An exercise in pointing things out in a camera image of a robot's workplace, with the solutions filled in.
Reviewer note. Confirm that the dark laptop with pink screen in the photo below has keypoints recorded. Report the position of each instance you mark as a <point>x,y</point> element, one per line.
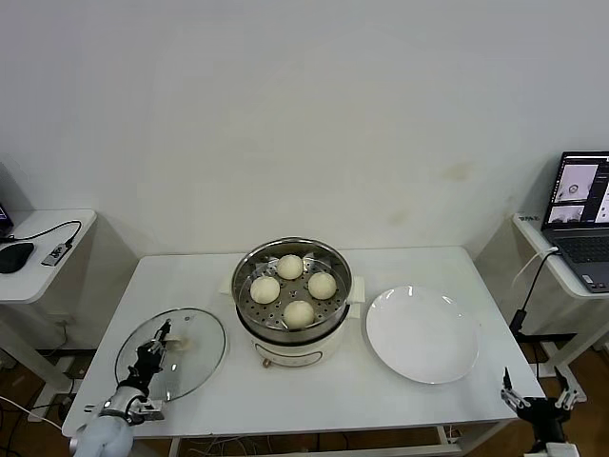
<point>4,216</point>

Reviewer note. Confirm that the white side table with mouse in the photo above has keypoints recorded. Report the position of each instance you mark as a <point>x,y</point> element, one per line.
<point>28,285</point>

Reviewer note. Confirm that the perforated steel steamer basket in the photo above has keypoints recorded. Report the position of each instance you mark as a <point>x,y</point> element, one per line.
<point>333,309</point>

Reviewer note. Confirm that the white side table with laptop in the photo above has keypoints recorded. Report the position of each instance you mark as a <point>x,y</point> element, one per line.
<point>530,233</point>

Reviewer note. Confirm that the white main table frame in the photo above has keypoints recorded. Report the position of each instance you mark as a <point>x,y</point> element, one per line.
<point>449,434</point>

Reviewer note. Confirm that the white steamed baozi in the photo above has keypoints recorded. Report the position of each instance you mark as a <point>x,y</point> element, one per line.
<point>299,313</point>
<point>322,284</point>
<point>264,289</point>
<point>288,266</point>

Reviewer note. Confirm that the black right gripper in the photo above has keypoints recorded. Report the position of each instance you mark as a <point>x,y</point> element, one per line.
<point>547,419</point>

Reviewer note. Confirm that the grey usb hub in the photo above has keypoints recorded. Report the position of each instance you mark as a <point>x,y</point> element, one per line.
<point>53,255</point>

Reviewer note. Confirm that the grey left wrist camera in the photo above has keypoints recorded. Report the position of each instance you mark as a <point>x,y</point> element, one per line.
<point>150,410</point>

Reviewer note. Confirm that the black computer mouse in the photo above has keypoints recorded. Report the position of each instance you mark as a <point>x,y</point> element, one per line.
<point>14,257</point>

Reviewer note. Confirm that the cream electric cooker pot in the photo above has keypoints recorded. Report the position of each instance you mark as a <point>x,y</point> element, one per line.
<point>295,352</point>

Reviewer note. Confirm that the white round plate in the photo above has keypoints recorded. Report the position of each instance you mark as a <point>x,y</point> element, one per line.
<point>418,333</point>

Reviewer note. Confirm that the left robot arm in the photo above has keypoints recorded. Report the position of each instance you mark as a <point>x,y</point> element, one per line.
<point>104,438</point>

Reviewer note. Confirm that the grey open laptop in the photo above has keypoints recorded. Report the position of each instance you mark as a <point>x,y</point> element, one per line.
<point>580,247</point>

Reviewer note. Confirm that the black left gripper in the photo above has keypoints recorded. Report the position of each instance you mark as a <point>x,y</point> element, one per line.
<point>146,364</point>

